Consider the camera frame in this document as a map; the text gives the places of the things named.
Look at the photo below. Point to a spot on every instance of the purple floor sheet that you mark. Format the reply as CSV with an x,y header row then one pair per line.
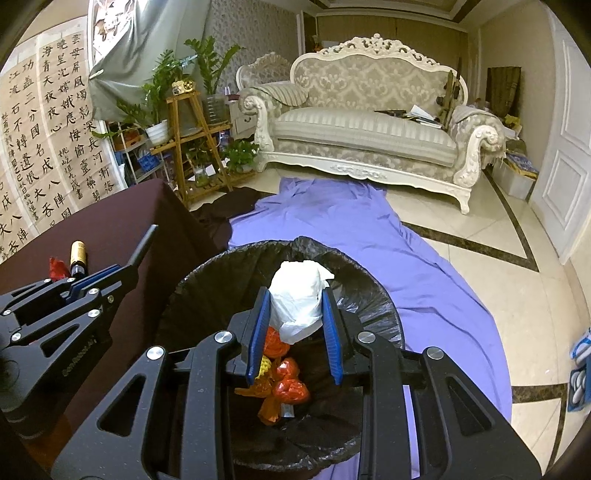
x,y
369,240

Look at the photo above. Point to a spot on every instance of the plant in white pot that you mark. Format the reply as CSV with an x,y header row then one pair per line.
x,y
157,133

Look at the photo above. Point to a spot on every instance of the leafy green plant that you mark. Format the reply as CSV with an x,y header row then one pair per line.
x,y
164,78

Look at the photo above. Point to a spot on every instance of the calligraphy scroll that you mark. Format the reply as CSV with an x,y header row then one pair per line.
x,y
7,221
32,138
78,101

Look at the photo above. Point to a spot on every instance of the ornate white armchair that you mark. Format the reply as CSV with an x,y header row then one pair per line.
x,y
263,67

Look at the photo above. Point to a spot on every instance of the white tissue paper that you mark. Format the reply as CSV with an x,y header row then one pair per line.
x,y
298,300

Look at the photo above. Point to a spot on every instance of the blue and white slippers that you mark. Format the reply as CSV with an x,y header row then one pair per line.
x,y
579,374

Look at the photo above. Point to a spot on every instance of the orange plastic wrapper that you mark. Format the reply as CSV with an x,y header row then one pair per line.
x,y
270,406

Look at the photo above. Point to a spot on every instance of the white panelled door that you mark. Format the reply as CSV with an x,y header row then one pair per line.
x,y
568,138

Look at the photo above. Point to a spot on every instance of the dark framed panel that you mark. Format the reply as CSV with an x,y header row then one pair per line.
x,y
503,90

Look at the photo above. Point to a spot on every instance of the tall plant in glass vase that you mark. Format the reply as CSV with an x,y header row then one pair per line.
x,y
214,64

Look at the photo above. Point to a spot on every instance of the dark red foam fruit net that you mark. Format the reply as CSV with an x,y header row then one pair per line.
x,y
56,268

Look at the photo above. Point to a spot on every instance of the small cream radio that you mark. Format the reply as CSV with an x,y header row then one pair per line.
x,y
182,87

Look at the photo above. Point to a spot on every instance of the wooden plant stand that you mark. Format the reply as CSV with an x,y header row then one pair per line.
x,y
178,134

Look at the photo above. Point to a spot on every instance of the bin with black bag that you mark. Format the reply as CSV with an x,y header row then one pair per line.
x,y
207,295

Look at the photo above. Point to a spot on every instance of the ornate white sofa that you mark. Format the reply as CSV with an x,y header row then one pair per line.
x,y
360,134

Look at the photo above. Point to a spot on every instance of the papers on sofa seat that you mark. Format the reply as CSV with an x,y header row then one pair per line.
x,y
415,115

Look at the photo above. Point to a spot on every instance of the white storage box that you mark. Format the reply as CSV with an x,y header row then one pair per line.
x,y
515,177

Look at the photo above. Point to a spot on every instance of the blue plastic crate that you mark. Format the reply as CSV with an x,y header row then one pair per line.
x,y
147,162

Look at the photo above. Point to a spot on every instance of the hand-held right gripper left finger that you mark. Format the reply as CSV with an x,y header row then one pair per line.
x,y
256,337

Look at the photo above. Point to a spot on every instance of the grey curtain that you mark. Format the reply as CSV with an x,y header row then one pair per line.
x,y
152,32

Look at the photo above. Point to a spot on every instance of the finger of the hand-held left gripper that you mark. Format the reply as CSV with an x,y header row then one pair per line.
x,y
55,288
115,288

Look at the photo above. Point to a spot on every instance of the yellow foam fruit net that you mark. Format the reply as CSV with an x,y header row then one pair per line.
x,y
263,367

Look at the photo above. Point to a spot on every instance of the metal storage shelf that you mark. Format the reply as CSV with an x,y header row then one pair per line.
x,y
127,152

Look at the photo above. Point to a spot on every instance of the striped sofa cushion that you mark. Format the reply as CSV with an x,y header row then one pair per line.
x,y
281,94

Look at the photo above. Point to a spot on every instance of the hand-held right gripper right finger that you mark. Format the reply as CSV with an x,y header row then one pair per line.
x,y
333,337

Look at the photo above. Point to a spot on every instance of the dark wooden carved object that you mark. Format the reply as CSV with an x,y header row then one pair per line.
x,y
450,97

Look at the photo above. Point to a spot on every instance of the dark bottle with gold cap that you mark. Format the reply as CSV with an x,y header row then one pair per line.
x,y
78,258

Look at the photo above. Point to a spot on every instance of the small green floor plant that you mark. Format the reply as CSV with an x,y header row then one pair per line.
x,y
240,154

